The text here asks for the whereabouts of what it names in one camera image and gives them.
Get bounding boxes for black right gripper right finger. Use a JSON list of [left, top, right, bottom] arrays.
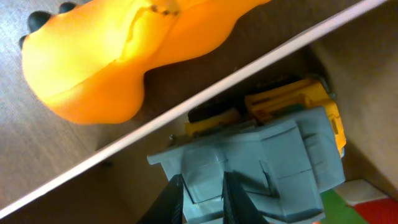
[[221, 172, 269, 224]]

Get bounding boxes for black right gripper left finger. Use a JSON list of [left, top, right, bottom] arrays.
[[137, 174, 183, 224]]

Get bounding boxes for yellow grey toy truck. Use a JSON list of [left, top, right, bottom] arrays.
[[147, 79, 346, 223]]

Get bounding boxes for multicoloured puzzle cube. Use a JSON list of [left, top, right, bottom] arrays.
[[319, 179, 397, 224]]

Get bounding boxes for orange rubber animal toy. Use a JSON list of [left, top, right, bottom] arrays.
[[19, 0, 267, 124]]

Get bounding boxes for pink cardboard box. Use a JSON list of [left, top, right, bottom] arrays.
[[1, 1, 397, 223]]

